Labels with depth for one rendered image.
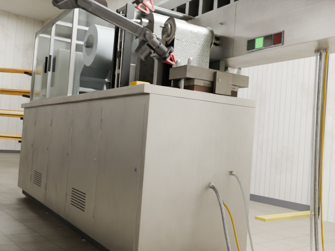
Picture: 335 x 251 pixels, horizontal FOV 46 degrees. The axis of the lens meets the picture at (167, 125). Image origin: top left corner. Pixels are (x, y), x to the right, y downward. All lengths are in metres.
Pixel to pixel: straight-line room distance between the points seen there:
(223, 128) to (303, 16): 0.63
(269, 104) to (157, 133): 3.17
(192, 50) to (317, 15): 0.68
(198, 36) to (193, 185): 0.83
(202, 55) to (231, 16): 0.28
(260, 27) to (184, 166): 0.81
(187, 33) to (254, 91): 2.87
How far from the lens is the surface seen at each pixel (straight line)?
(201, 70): 1.97
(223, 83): 2.02
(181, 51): 2.16
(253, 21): 2.18
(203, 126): 1.89
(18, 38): 11.06
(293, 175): 4.57
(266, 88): 4.87
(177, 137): 1.80
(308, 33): 1.91
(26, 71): 7.86
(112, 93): 2.02
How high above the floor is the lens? 0.67
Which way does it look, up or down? 2 degrees up
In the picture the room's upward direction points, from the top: 4 degrees clockwise
